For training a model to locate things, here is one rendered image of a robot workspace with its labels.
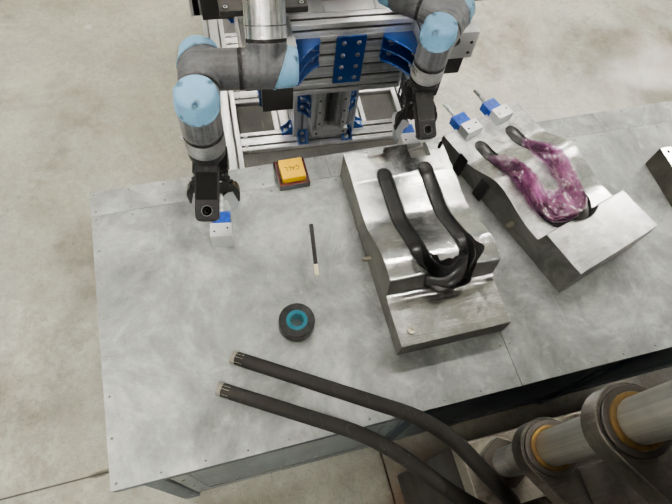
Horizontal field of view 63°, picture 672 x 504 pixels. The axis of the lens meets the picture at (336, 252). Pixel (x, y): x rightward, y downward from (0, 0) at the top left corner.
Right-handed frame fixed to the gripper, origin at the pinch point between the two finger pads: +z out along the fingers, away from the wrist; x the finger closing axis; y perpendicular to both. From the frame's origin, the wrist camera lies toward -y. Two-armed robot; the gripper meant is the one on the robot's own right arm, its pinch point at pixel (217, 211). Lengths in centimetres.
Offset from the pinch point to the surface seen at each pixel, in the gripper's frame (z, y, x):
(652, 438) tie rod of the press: -41, -59, -55
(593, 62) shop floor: 93, 138, -187
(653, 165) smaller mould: 10, 15, -118
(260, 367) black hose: 8.3, -33.5, -7.6
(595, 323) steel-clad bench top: 12, -28, -87
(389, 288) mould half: 2.6, -20.0, -36.3
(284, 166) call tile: 8.9, 17.9, -16.0
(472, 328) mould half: 7, -29, -54
